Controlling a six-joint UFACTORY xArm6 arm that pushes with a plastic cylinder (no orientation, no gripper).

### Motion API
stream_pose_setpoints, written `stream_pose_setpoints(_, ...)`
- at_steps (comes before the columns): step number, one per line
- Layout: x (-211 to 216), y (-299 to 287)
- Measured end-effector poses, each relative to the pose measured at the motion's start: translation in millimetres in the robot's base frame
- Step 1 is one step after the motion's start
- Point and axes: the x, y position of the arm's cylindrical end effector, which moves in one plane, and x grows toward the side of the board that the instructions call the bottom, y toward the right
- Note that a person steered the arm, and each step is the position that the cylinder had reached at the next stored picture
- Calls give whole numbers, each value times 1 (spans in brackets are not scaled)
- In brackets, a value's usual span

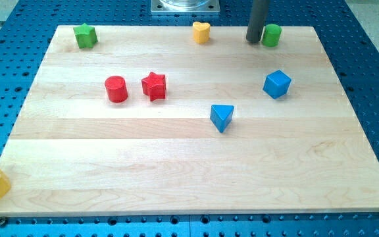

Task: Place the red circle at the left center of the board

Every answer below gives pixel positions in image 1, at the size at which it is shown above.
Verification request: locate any light wooden board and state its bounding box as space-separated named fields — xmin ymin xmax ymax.
xmin=0 ymin=26 xmax=379 ymax=217

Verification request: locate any blue triangle block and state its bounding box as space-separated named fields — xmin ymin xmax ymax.
xmin=210 ymin=105 xmax=234 ymax=133

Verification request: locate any green cylinder block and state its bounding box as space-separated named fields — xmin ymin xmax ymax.
xmin=262 ymin=24 xmax=282 ymax=47

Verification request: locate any blue cube block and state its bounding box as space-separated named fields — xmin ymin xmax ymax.
xmin=263 ymin=70 xmax=291 ymax=99

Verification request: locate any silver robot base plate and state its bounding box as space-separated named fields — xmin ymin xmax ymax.
xmin=151 ymin=0 xmax=220 ymax=14

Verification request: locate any red cylinder block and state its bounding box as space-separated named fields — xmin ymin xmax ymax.
xmin=105 ymin=76 xmax=128 ymax=103

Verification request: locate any red star block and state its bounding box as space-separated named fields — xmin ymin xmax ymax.
xmin=141 ymin=72 xmax=166 ymax=101

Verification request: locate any yellow heart block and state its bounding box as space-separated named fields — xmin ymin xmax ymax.
xmin=192 ymin=22 xmax=211 ymax=44

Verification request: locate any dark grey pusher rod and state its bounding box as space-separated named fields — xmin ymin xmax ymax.
xmin=245 ymin=0 xmax=270 ymax=43

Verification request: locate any left board clamp screw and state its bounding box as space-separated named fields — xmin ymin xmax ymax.
xmin=0 ymin=217 xmax=8 ymax=227

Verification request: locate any green star block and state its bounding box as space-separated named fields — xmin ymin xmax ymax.
xmin=73 ymin=23 xmax=98 ymax=49

